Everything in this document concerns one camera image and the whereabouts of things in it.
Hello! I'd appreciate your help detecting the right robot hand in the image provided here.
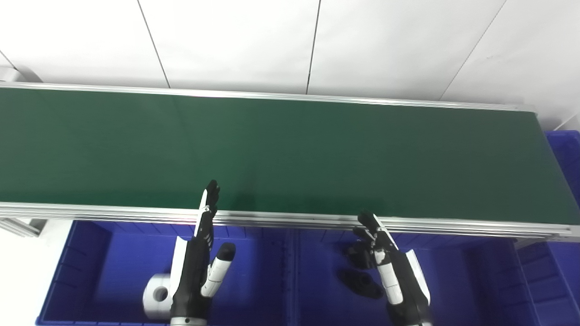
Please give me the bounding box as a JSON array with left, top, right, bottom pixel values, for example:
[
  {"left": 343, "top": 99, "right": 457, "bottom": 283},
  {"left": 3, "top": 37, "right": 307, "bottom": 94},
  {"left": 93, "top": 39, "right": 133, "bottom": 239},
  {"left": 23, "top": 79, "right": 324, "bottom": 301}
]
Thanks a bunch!
[{"left": 343, "top": 211, "right": 431, "bottom": 318}]

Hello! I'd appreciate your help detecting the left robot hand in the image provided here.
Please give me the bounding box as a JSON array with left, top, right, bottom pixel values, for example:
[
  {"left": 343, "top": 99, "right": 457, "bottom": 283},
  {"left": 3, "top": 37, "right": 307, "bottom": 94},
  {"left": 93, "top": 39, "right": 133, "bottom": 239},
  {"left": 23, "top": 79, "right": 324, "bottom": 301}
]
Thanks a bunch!
[{"left": 170, "top": 180, "right": 237, "bottom": 319}]

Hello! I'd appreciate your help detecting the black flanged metal part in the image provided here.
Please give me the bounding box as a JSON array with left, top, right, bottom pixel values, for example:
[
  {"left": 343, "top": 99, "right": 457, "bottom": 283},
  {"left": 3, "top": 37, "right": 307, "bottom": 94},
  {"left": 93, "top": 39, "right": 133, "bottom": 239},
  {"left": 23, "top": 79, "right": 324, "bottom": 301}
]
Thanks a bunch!
[{"left": 337, "top": 269, "right": 384, "bottom": 300}]

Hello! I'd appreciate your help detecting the white cylindrical part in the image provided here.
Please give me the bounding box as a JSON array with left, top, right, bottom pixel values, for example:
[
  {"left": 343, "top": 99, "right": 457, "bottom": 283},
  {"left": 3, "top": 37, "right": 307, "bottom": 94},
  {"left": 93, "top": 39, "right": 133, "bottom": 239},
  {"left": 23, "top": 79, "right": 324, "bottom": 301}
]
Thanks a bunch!
[{"left": 143, "top": 273, "right": 175, "bottom": 321}]

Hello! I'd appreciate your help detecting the blue plastic bin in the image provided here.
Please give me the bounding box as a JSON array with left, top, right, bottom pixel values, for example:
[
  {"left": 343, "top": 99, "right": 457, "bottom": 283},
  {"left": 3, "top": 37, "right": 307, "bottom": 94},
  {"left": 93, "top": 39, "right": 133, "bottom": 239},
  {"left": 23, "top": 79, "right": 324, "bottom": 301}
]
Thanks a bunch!
[
  {"left": 517, "top": 130, "right": 580, "bottom": 326},
  {"left": 35, "top": 220, "right": 293, "bottom": 326},
  {"left": 285, "top": 226, "right": 542, "bottom": 326}
]

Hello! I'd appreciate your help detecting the green conveyor belt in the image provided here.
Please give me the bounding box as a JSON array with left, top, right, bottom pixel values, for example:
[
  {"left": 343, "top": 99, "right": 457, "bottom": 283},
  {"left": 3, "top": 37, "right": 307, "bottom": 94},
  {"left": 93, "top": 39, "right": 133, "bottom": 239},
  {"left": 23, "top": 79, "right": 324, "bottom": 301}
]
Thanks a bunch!
[
  {"left": 0, "top": 87, "right": 574, "bottom": 225},
  {"left": 0, "top": 81, "right": 580, "bottom": 241}
]

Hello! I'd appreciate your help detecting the aluminium conveyor support leg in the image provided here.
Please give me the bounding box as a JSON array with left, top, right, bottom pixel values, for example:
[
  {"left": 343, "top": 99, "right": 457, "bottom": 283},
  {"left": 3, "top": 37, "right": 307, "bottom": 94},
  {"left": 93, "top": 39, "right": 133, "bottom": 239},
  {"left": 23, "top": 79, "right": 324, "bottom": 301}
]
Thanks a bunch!
[{"left": 0, "top": 218, "right": 48, "bottom": 238}]

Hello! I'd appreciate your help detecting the grey conveyor end housing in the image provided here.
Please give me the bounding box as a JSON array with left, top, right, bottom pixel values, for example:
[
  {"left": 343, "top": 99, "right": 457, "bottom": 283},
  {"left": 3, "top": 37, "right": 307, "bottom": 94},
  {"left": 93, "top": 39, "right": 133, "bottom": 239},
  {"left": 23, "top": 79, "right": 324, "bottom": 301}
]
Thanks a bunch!
[{"left": 0, "top": 66, "right": 42, "bottom": 83}]

